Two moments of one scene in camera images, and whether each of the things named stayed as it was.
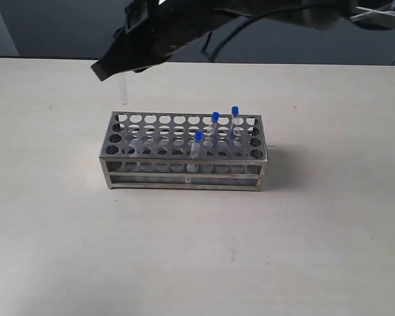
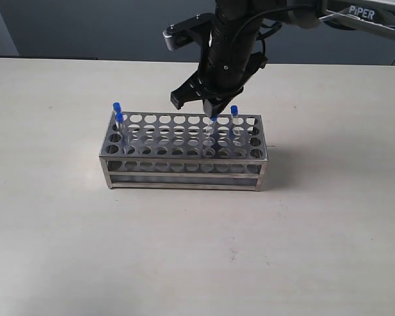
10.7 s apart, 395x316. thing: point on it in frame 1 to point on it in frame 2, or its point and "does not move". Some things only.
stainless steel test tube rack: [162, 149] does not move
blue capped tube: [235, 121] does not move
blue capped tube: [215, 120] does not move
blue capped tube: [199, 139] to [120, 136]
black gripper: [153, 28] to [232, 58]
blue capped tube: [125, 89] to [116, 107]
